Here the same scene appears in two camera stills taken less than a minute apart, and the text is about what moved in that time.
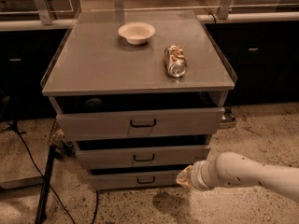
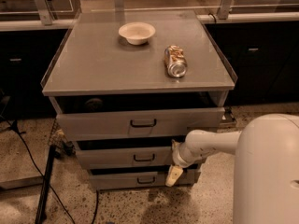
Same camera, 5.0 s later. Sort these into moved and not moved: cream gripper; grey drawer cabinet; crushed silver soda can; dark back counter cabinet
Moved: cream gripper
Not moved: crushed silver soda can; grey drawer cabinet; dark back counter cabinet
